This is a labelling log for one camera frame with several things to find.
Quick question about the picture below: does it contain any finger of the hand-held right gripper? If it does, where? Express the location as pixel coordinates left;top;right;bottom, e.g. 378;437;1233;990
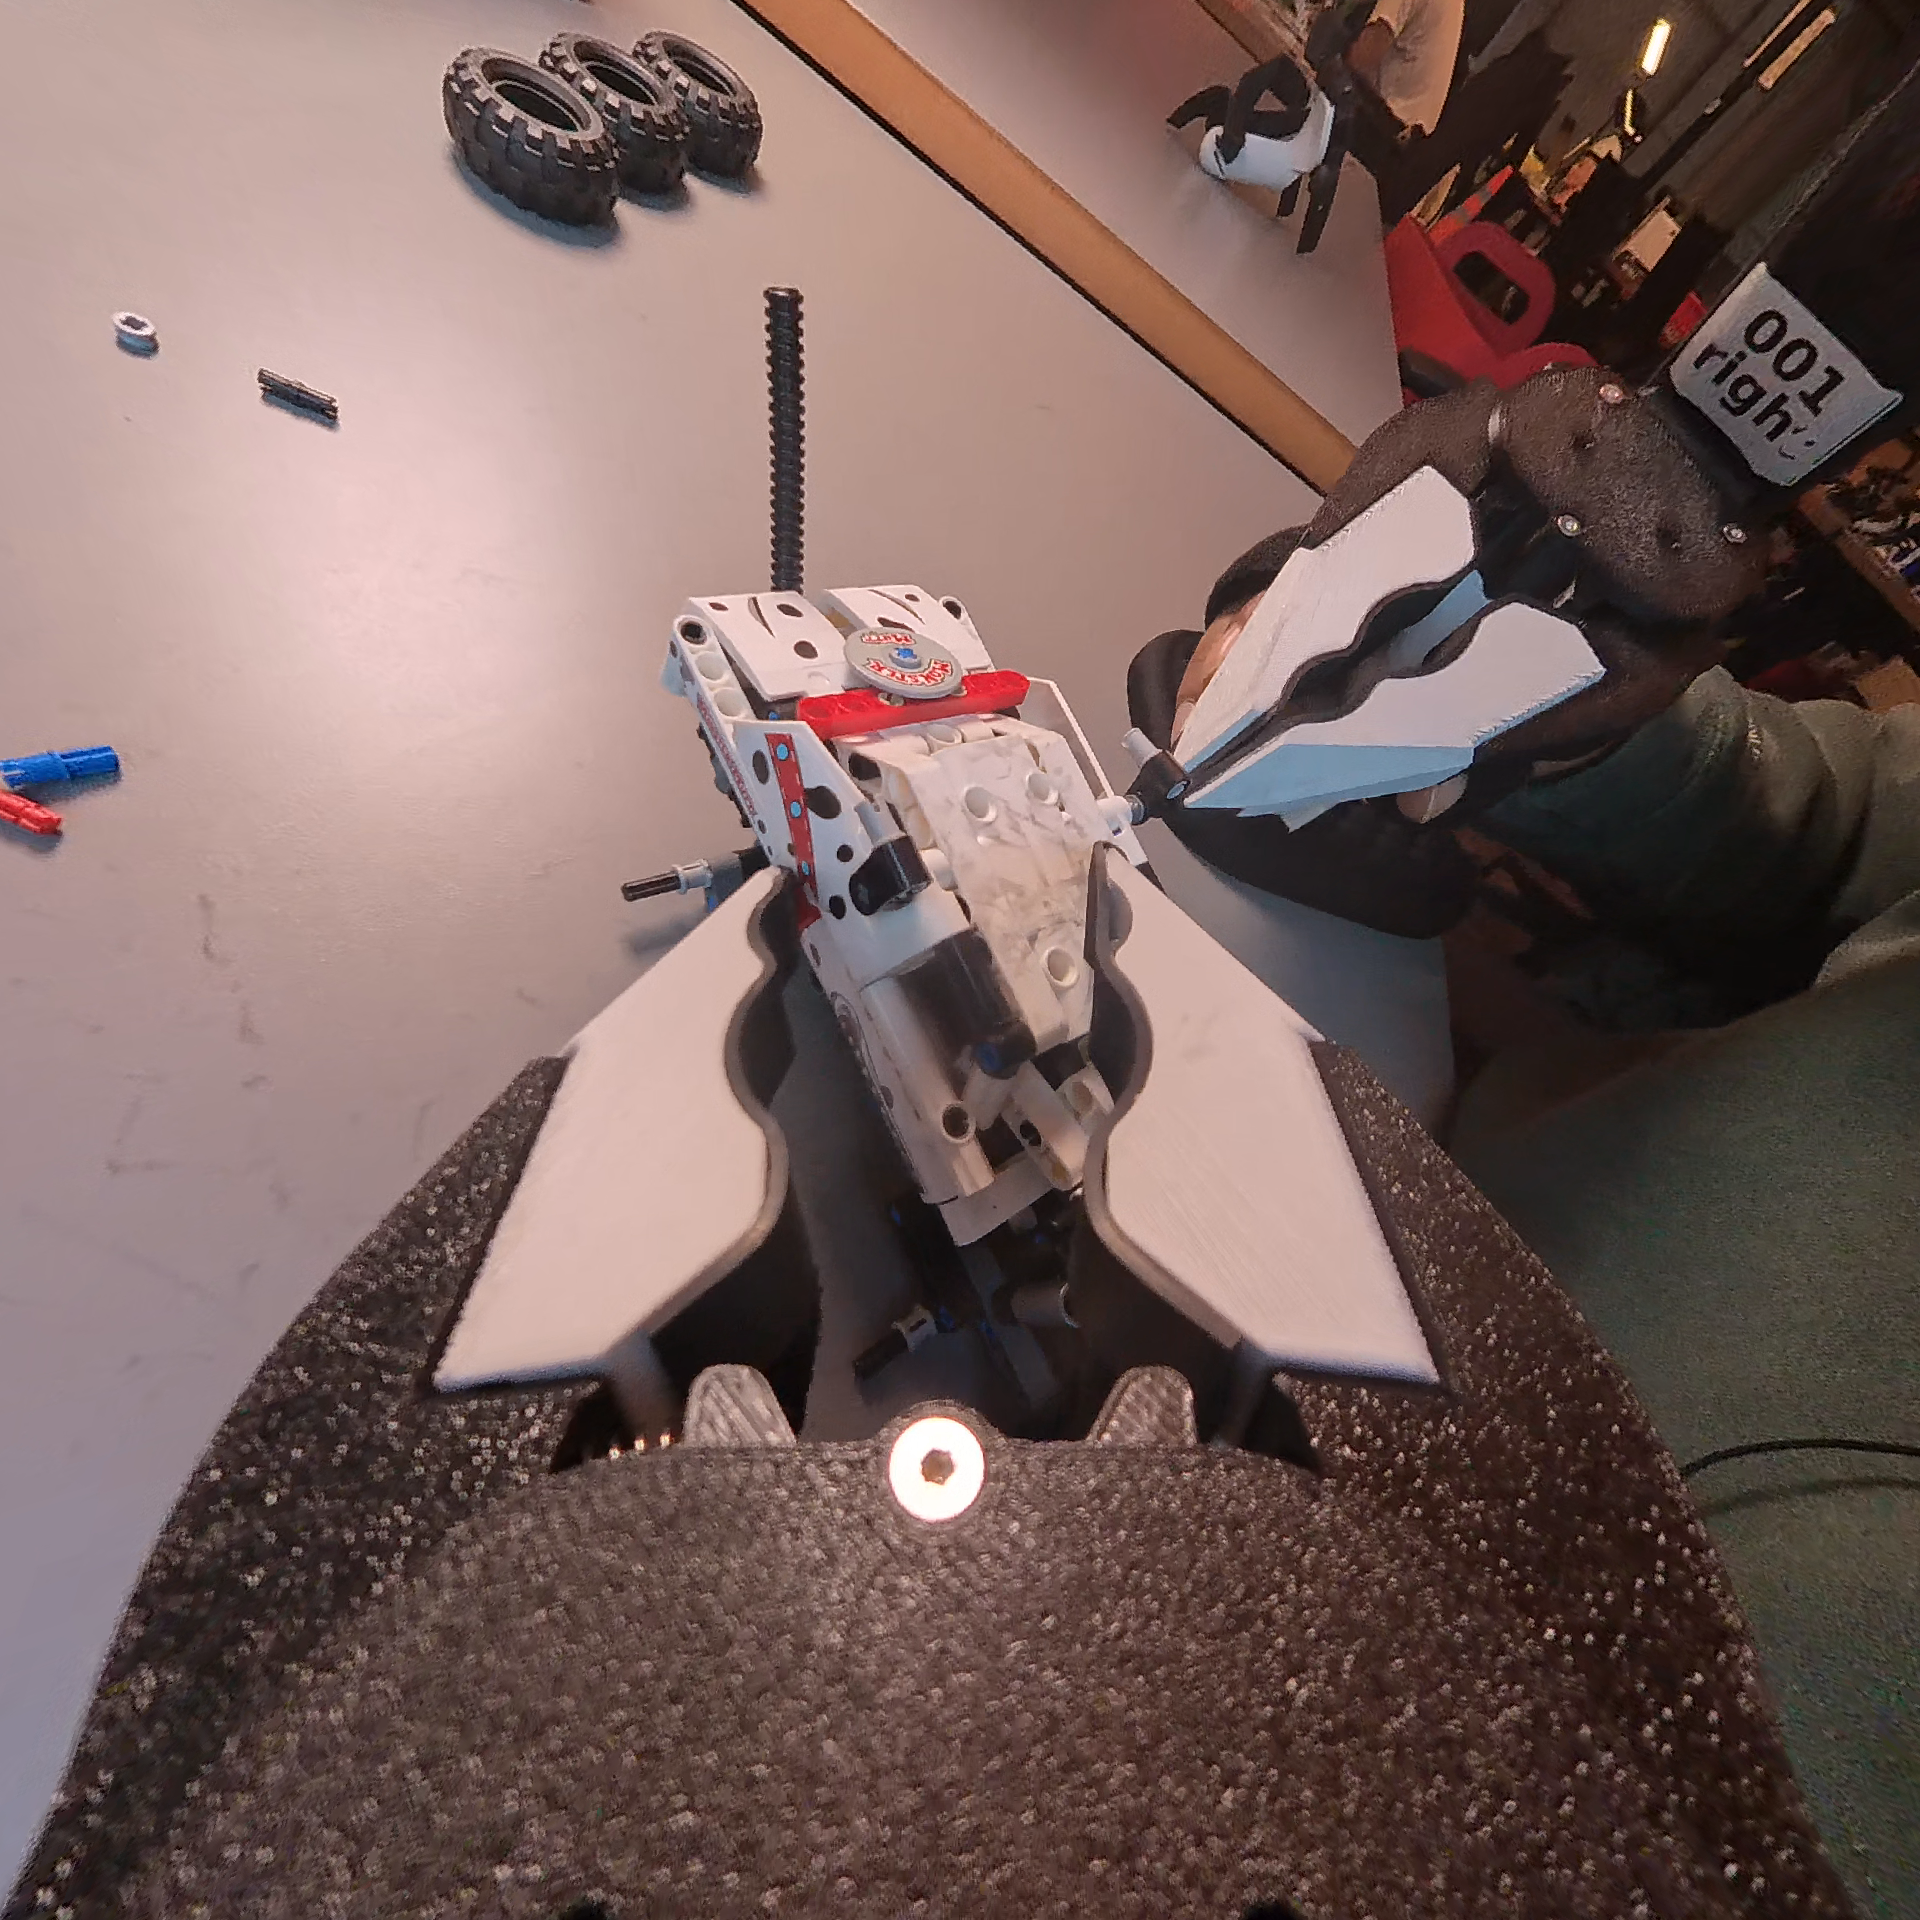
1168;462;1494;788
1176;596;1607;824

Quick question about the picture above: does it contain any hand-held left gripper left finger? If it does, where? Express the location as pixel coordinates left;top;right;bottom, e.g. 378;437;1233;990
432;864;797;1394

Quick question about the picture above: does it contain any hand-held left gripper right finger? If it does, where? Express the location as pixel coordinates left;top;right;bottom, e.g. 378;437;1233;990
1082;843;1449;1387

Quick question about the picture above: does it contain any white lego truck model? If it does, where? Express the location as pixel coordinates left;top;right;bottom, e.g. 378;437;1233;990
622;286;1186;1420

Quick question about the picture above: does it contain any black lego tire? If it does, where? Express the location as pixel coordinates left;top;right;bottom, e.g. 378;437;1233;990
539;29;694;196
630;29;763;179
440;46;619;226

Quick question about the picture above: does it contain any black quilted pad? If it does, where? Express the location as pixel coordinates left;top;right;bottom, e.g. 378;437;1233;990
1125;540;1478;939

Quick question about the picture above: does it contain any red plastic chair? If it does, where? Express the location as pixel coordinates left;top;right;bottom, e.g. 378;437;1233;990
1381;210;1599;405

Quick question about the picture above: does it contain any white and black device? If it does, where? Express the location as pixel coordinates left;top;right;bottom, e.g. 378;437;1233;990
1168;60;1374;253

